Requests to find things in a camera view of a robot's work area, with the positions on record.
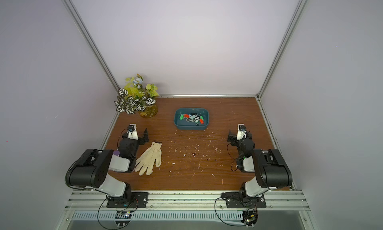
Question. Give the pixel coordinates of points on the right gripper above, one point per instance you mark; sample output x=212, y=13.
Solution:
x=235, y=140

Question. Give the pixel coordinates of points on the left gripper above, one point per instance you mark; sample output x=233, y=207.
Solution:
x=145, y=137

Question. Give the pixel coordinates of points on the teal plastic storage box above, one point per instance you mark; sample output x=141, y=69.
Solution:
x=191, y=123

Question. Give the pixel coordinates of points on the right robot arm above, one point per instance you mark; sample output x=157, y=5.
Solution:
x=268, y=166

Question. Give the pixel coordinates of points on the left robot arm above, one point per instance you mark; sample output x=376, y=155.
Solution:
x=90, y=171

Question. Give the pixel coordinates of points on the cream knit work glove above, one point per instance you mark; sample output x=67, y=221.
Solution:
x=151, y=158

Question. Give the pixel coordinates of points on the potted plant in amber vase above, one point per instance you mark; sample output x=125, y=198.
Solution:
x=137, y=97

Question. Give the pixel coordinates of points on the right connector board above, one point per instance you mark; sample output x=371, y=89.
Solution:
x=250, y=217

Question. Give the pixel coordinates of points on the connector board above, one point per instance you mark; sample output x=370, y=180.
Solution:
x=123, y=218
x=250, y=217

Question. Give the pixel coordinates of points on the left connector board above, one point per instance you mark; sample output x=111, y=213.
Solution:
x=123, y=218

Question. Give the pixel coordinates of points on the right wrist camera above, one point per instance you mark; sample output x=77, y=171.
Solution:
x=241, y=132

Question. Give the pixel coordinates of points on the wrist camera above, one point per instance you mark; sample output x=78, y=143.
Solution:
x=241, y=132
x=132, y=132

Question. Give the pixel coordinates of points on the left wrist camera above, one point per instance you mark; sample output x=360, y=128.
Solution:
x=132, y=132

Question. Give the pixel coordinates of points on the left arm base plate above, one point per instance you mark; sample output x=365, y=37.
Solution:
x=132, y=200

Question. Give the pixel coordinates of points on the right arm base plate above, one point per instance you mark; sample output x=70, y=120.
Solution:
x=234, y=200

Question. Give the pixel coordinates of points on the aluminium front rail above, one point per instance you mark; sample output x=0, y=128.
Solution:
x=188, y=201

